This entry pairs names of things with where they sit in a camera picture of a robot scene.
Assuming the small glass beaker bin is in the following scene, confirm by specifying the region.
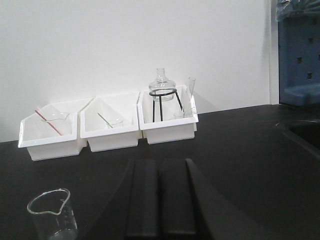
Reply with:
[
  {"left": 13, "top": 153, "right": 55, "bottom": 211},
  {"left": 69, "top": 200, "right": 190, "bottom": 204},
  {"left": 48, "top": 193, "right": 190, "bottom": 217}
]
[
  {"left": 42, "top": 112, "right": 70, "bottom": 123},
  {"left": 106, "top": 118, "right": 124, "bottom": 129}
]

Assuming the small glass beaker left bin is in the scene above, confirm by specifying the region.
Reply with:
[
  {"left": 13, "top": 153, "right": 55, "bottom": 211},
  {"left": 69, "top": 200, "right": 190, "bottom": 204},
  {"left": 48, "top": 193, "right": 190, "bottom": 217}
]
[{"left": 42, "top": 112, "right": 70, "bottom": 123}]

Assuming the green stirring rod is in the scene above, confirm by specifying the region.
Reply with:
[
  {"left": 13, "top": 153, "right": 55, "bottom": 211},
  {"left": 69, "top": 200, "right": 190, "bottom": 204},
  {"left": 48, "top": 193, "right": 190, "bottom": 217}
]
[{"left": 97, "top": 112, "right": 114, "bottom": 128}]

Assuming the black wire tripod stand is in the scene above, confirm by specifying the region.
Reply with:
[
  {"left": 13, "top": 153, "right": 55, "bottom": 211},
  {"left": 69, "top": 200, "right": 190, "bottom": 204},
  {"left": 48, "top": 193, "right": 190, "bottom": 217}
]
[{"left": 148, "top": 88, "right": 183, "bottom": 122}]

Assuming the white bin middle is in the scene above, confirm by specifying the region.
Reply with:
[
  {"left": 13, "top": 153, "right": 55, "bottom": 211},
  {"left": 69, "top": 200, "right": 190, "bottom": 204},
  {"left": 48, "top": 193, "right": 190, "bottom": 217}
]
[{"left": 80, "top": 92, "right": 141, "bottom": 152}]

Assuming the clear glass beaker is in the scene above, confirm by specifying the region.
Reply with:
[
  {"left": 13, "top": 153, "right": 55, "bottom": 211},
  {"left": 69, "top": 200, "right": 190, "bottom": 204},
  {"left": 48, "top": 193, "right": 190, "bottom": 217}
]
[{"left": 26, "top": 188, "right": 78, "bottom": 240}]

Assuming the clear glass flask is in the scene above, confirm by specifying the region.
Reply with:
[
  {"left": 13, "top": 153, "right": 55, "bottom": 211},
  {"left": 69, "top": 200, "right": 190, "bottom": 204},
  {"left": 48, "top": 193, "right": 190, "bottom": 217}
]
[{"left": 148, "top": 68, "right": 176, "bottom": 95}]

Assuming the white bin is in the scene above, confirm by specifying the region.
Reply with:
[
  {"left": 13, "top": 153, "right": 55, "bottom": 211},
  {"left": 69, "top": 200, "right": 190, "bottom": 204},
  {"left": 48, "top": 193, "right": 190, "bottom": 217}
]
[
  {"left": 137, "top": 85, "right": 199, "bottom": 144},
  {"left": 80, "top": 92, "right": 141, "bottom": 152},
  {"left": 18, "top": 98, "right": 92, "bottom": 161}
]

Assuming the white bin right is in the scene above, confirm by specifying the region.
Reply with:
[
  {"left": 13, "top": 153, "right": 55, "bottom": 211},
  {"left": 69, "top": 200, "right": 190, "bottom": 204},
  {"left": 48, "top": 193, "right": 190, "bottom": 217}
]
[{"left": 137, "top": 85, "right": 199, "bottom": 144}]

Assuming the black sink basin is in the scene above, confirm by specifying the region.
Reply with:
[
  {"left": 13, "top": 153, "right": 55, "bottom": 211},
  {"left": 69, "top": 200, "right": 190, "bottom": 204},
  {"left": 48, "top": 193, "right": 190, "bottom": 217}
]
[{"left": 275, "top": 119, "right": 320, "bottom": 159}]

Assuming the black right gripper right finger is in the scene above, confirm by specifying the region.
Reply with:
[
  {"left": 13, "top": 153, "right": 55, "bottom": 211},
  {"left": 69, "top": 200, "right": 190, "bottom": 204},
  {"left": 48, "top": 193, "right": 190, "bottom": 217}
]
[{"left": 160, "top": 158, "right": 269, "bottom": 240}]

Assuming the small glass beaker middle bin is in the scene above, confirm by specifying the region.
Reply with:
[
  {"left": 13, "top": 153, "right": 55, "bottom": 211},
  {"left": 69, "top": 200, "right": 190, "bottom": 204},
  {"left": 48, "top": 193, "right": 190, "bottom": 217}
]
[{"left": 106, "top": 118, "right": 124, "bottom": 129}]

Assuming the red stirring rod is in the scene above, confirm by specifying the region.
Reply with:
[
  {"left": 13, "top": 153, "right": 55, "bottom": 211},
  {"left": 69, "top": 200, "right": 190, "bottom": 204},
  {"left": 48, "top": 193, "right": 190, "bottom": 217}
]
[{"left": 34, "top": 109, "right": 62, "bottom": 136}]

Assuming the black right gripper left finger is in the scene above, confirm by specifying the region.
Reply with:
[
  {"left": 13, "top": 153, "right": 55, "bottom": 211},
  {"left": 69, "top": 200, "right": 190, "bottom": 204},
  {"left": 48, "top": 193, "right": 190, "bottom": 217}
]
[{"left": 86, "top": 159, "right": 158, "bottom": 240}]

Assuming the blue pegboard rack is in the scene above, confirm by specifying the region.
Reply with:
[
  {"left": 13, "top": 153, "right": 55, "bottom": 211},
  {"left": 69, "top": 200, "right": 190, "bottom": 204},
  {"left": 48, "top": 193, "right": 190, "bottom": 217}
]
[{"left": 275, "top": 0, "right": 320, "bottom": 106}]

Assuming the white bin left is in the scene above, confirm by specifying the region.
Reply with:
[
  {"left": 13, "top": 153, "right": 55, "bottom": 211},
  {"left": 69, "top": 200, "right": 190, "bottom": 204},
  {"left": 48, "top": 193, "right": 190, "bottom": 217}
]
[{"left": 18, "top": 98, "right": 92, "bottom": 161}]

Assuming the clear glass test tube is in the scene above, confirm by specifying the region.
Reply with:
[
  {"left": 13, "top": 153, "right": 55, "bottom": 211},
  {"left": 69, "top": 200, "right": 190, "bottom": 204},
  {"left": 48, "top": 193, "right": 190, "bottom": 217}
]
[{"left": 184, "top": 76, "right": 196, "bottom": 117}]

